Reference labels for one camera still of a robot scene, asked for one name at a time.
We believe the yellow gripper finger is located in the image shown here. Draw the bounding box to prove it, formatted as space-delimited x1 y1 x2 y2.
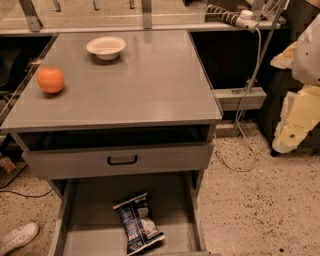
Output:
270 42 296 69
272 85 320 153

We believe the blue chip bag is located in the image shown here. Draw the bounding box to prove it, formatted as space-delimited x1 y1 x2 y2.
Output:
113 193 165 256

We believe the grey drawer cabinet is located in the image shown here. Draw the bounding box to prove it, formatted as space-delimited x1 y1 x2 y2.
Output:
0 29 224 256

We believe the grey top drawer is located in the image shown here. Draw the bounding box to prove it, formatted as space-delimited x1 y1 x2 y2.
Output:
23 142 213 180

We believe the open grey middle drawer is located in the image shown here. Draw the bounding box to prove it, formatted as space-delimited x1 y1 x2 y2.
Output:
48 173 208 256

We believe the white power strip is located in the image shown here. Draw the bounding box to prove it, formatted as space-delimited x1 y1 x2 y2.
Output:
207 4 258 33

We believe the white paper bowl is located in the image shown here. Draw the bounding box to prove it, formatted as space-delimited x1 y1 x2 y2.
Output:
86 36 126 60

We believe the orange fruit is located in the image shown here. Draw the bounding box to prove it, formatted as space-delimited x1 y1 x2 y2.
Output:
37 67 65 94

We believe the grey back shelf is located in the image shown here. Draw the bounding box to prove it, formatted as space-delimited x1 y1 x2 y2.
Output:
0 0 289 35

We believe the white shoe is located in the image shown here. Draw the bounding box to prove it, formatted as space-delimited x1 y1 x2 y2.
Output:
0 222 39 256

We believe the white cable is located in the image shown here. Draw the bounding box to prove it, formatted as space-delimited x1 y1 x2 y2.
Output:
213 27 263 174

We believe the black drawer handle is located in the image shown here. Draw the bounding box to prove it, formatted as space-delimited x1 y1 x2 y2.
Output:
107 155 138 166

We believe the black floor cable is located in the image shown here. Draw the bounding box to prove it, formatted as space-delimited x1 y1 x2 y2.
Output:
0 164 54 199

